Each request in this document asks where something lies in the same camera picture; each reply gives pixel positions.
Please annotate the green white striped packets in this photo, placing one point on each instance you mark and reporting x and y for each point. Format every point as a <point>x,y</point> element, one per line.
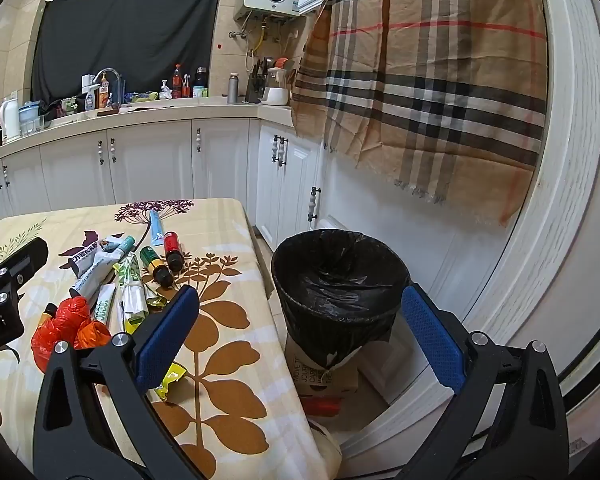
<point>129,271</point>

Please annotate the green yellow package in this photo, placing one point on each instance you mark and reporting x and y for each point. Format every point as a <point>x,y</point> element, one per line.
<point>144,96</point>

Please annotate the red flat object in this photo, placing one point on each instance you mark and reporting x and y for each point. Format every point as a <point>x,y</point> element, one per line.
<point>322,405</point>

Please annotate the red orange plastic bag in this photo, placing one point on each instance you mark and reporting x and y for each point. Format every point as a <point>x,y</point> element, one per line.
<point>62,322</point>

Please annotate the wooden cutting board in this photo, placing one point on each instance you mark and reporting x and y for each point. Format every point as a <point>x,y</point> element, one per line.
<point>108,110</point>

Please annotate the orange dish soap bottle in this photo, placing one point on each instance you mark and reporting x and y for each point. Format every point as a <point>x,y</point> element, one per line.
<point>103,94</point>

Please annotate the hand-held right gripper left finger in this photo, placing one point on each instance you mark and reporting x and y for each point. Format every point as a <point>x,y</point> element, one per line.
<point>165,335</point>

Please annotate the steel flask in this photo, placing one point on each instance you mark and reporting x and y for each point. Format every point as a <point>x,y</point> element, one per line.
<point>233,89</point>

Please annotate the white tube teal cap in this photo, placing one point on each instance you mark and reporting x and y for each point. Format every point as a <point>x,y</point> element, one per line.
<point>117,245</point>

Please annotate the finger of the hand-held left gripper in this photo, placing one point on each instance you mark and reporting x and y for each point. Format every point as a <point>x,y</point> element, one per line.
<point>22,259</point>

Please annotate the grey white squeeze tube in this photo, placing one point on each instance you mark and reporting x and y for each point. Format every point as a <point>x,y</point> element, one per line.
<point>96,272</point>

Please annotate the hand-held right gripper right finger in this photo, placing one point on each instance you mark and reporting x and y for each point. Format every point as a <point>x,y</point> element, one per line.
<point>432,340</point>

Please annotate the white thermos jug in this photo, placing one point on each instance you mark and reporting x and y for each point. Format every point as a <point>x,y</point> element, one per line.
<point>11,120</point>

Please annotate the small red sauce bottle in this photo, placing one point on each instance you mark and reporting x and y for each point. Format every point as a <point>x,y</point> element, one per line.
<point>186,87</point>

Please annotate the black lined waste bin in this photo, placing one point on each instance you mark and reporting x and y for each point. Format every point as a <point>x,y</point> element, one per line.
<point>340,280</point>

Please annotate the green bottle yellow label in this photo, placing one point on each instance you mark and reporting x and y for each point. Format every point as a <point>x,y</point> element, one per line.
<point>156,266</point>

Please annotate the brown cardboard box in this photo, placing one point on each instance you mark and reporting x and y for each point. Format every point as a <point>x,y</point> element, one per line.
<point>325,375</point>

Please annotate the white tube green print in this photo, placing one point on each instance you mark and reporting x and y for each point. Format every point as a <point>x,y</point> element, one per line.
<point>103,307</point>

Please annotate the dark sauce bottle red cap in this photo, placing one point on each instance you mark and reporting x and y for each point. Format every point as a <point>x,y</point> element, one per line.
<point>177,82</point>

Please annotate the tan plaid cloth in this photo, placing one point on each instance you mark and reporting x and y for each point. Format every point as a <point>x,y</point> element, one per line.
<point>430,85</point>

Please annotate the yellow gas pipe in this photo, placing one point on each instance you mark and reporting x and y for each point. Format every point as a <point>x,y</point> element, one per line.
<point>264,37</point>

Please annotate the chrome kitchen faucet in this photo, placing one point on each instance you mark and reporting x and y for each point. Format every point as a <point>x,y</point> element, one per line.
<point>109,74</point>

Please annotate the red bottle black cap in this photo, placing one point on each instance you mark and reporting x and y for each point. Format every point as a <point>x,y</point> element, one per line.
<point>172,254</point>

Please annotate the white panelled door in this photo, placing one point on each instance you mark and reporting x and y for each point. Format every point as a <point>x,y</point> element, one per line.
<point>430,250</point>

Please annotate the white box black print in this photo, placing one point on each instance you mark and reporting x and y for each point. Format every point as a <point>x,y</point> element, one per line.
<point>85,259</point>

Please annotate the white plastic bag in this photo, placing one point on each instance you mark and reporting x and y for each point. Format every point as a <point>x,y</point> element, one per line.
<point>326,452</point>

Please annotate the black knife block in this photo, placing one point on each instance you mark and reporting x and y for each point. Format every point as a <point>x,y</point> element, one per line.
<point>254,85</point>

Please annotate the white paper packet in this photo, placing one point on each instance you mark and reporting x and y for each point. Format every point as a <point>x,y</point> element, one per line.
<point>133,301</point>

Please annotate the yellow gold foil wrapper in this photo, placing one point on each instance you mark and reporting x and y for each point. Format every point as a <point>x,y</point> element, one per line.
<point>171,381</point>

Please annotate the dark bottle teal label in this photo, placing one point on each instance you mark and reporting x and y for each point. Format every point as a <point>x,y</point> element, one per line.
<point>200,82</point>

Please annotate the small orange plastic bag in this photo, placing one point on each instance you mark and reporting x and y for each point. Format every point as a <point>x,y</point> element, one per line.
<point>92,335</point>

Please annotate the floral beige tablecloth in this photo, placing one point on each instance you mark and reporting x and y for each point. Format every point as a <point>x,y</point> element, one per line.
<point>230,350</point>

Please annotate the small yellow black bottle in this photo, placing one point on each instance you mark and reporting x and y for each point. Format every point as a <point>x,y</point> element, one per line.
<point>48,313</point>

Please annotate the light blue squeeze tube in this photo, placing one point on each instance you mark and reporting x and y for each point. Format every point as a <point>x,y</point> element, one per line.
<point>156,227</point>

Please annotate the white cup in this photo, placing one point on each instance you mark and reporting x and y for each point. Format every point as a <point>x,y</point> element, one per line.
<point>86,83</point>

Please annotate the small crumpled gold wrapper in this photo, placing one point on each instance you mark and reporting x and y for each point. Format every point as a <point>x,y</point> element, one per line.
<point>156,301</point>

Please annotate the white kettle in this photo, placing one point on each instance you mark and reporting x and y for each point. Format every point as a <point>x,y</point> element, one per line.
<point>276,89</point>

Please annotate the white kitchen cabinets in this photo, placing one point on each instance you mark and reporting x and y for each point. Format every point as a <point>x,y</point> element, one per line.
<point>150,160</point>

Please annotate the white blue bottle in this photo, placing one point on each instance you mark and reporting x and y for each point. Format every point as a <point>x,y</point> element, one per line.
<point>90,101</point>

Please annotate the clear container blue lid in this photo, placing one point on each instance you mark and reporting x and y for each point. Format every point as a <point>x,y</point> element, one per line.
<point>30,116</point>

